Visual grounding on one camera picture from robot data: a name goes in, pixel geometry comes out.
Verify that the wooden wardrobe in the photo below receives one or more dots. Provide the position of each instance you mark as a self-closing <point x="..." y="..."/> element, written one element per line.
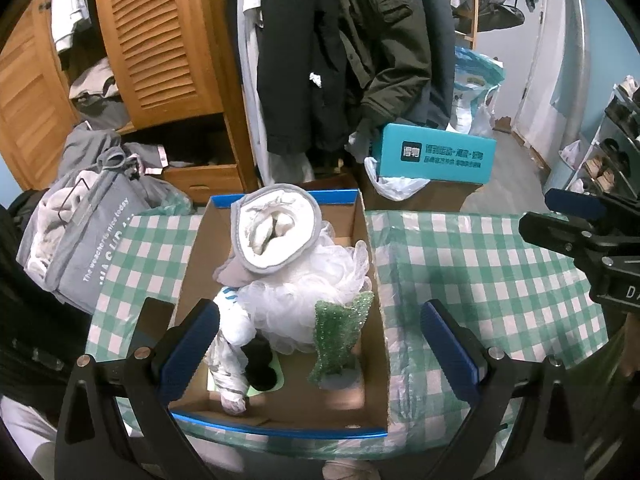
<point x="150" y="35"/>

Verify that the green plastic bag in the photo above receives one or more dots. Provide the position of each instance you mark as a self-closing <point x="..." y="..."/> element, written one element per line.
<point x="170" y="204"/>

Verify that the white mesh bath pouf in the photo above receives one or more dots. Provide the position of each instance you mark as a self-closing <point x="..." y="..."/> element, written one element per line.
<point x="300" y="300"/>

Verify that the green checkered tablecloth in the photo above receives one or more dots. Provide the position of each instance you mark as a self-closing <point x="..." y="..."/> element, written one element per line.
<point x="475" y="270"/>

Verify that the white patterned cloth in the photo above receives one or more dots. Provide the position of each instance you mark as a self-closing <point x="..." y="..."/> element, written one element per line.
<point x="230" y="375"/>

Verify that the white hanging shirt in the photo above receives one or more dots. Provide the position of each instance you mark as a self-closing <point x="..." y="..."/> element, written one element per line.
<point x="250" y="60"/>
<point x="70" y="0"/>

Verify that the blue cardboard box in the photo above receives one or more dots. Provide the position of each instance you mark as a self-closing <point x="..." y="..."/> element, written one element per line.
<point x="300" y="405"/>

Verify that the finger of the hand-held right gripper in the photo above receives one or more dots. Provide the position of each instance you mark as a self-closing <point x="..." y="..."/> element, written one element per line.
<point x="575" y="203"/>
<point x="555" y="232"/>

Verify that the wooden shelf rack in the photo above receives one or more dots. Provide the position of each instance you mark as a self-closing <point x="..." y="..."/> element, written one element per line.
<point x="495" y="10"/>

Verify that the brown cardboard box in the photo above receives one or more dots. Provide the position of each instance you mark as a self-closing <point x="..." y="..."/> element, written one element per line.
<point x="440" y="197"/>

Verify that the grey folded clothes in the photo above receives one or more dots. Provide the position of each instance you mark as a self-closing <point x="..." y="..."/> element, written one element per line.
<point x="95" y="90"/>

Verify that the shoe rack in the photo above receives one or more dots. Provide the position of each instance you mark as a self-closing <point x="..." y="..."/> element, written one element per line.
<point x="615" y="150"/>

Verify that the pale green cloth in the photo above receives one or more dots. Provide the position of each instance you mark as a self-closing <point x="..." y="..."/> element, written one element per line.
<point x="278" y="377"/>

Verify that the teal printed box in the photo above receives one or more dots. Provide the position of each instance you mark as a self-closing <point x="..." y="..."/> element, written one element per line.
<point x="387" y="150"/>

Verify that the grey hoodie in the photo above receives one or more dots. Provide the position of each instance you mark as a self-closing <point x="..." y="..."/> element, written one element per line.
<point x="110" y="155"/>

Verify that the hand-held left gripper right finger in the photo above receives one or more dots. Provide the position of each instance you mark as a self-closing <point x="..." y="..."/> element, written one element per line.
<point x="450" y="350"/>

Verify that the green sponge cloth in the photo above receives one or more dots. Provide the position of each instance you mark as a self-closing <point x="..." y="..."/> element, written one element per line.
<point x="332" y="340"/>

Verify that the grey white sock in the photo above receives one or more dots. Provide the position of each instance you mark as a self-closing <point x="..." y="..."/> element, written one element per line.
<point x="300" y="210"/>

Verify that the dark cloth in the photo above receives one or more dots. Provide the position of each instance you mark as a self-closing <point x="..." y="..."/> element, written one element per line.
<point x="30" y="310"/>

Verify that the olive green jacket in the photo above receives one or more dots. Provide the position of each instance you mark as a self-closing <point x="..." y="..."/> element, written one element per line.
<point x="390" y="35"/>

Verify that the black jacket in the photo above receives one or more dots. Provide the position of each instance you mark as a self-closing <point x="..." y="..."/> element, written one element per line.
<point x="295" y="60"/>

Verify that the blue and white plastic bag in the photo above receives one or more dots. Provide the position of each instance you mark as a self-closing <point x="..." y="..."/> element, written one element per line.
<point x="475" y="85"/>

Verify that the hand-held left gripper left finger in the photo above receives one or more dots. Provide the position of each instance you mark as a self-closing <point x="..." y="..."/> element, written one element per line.
<point x="190" y="350"/>

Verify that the black sock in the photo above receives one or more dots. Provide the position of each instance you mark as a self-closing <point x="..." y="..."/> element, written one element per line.
<point x="260" y="365"/>

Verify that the navy coat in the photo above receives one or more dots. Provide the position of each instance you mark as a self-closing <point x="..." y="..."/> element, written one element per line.
<point x="440" y="60"/>

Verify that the grey printed bag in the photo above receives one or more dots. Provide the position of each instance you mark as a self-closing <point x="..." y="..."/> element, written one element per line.
<point x="90" y="250"/>

